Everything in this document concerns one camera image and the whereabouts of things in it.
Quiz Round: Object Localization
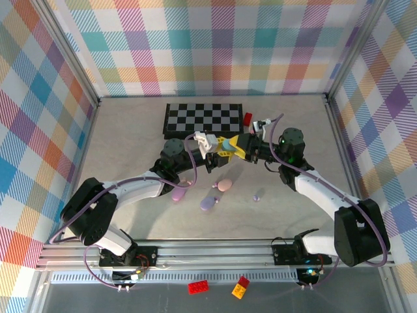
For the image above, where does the lavender earbud charging case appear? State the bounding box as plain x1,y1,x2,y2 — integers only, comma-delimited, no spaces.
199,195,218,212

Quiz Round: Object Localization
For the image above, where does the black and grey chessboard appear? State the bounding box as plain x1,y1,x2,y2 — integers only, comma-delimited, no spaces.
162,102,244,140

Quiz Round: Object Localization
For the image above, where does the yellow and orange toy brick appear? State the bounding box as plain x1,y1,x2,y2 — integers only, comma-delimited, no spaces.
231,276,251,299

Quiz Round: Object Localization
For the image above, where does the red toy brick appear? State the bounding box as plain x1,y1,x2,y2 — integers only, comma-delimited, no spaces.
188,280,210,295

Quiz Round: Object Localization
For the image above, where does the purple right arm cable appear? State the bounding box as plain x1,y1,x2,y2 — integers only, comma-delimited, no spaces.
266,113,390,290

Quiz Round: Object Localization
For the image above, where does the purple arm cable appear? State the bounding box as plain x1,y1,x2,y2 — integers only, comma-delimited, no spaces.
266,113,390,290
48,134,200,290

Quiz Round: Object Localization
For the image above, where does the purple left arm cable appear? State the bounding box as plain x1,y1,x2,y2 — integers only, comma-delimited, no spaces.
48,134,200,290

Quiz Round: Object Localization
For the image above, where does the aluminium side rail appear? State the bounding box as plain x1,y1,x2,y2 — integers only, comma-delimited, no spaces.
324,93,372,229

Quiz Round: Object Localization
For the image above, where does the aluminium frame post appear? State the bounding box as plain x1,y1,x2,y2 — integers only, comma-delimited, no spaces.
324,0,391,104
34,0,101,107

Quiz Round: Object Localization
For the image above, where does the slotted grey cable duct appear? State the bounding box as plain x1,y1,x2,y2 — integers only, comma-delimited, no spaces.
51,273,300,284

